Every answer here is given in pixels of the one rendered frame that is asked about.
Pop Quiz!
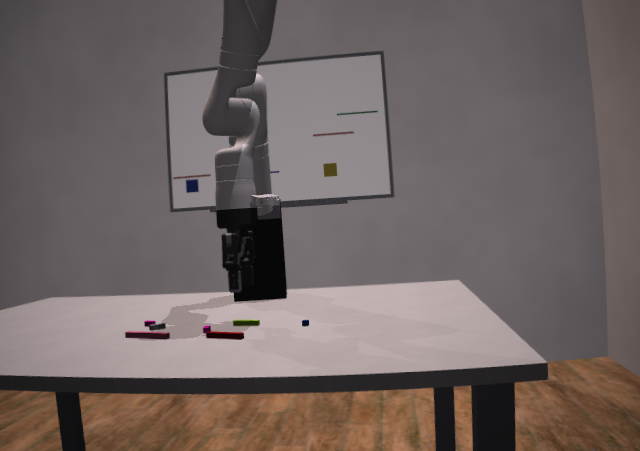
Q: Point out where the lime green rod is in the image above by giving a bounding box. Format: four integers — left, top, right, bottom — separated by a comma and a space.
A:
233, 320, 260, 326

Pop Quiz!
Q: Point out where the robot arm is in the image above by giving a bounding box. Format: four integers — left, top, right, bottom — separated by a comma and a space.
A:
202, 0, 280, 216

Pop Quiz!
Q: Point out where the pink rod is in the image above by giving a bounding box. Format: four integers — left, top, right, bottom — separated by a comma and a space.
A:
125, 331, 170, 339

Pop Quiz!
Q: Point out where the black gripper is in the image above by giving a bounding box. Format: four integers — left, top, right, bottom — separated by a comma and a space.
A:
216, 208, 258, 293

